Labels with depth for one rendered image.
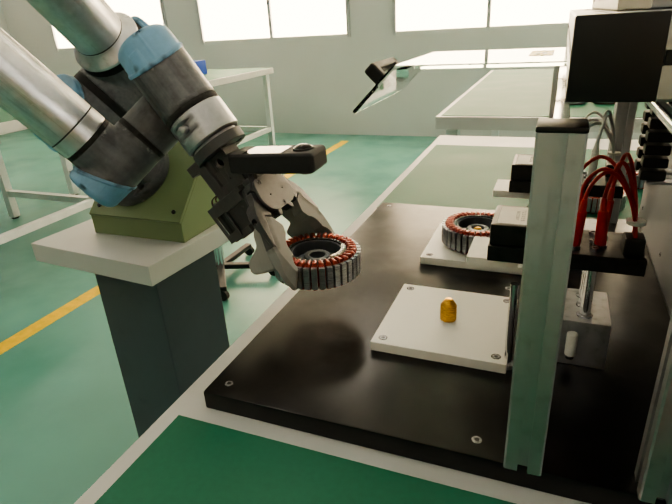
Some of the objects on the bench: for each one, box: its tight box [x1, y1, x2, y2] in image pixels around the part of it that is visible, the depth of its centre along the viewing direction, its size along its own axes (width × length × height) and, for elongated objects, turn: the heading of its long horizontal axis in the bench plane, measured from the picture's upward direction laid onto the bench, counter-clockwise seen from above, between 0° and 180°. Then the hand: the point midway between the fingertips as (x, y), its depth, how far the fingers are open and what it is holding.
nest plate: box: [420, 223, 523, 275], centre depth 84 cm, size 15×15×1 cm
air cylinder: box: [557, 288, 612, 370], centre depth 58 cm, size 5×8×6 cm
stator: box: [442, 211, 495, 254], centre depth 83 cm, size 11×11×4 cm
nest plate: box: [370, 284, 518, 374], centre depth 64 cm, size 15×15×1 cm
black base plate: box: [204, 202, 670, 504], centre depth 74 cm, size 47×64×2 cm
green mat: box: [377, 145, 643, 220], centre depth 121 cm, size 94×61×1 cm, turn 75°
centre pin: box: [440, 297, 457, 323], centre depth 63 cm, size 2×2×3 cm
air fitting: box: [564, 331, 578, 360], centre depth 54 cm, size 1×1×3 cm
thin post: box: [504, 282, 519, 370], centre depth 54 cm, size 2×2×10 cm
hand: (321, 262), depth 67 cm, fingers closed on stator, 13 cm apart
